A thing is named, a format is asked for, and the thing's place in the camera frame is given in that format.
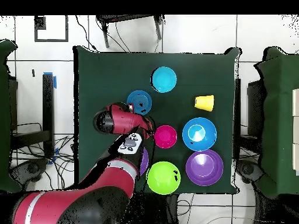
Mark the small blue plastic bowl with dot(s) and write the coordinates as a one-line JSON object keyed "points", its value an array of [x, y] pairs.
{"points": [[140, 98]]}

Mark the cyan plastic bowl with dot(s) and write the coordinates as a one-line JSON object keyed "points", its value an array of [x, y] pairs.
{"points": [[163, 79]]}

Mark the pink plastic bowl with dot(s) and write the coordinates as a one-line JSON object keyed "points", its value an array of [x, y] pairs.
{"points": [[165, 137]]}

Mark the purple plastic bowl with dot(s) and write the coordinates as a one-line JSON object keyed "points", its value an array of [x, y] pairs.
{"points": [[145, 161], [204, 168]]}

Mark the yellow plastic cup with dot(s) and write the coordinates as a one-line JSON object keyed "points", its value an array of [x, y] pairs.
{"points": [[205, 102]]}

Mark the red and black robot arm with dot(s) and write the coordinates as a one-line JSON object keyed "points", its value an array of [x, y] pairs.
{"points": [[121, 123]]}

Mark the blue tape piece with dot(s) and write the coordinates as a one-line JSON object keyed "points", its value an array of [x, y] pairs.
{"points": [[56, 151], [55, 82]]}

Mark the green plastic bowl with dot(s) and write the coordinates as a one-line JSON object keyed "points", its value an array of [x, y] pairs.
{"points": [[163, 177]]}

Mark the dark green table cloth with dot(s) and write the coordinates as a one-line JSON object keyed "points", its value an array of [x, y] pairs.
{"points": [[205, 74]]}

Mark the large blue plastic bowl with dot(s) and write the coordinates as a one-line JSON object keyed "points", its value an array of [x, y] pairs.
{"points": [[208, 140]]}

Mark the grey office chair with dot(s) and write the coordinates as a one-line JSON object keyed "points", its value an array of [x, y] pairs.
{"points": [[30, 168], [248, 169]]}

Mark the green covered side table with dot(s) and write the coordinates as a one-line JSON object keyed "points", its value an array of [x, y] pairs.
{"points": [[4, 116], [278, 116]]}

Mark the black cabinet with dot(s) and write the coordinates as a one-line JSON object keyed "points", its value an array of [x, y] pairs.
{"points": [[255, 105]]}

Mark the black bench frame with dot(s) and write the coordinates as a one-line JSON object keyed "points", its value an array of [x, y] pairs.
{"points": [[48, 105]]}

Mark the black square frame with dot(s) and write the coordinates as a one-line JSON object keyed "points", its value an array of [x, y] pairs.
{"points": [[40, 22]]}

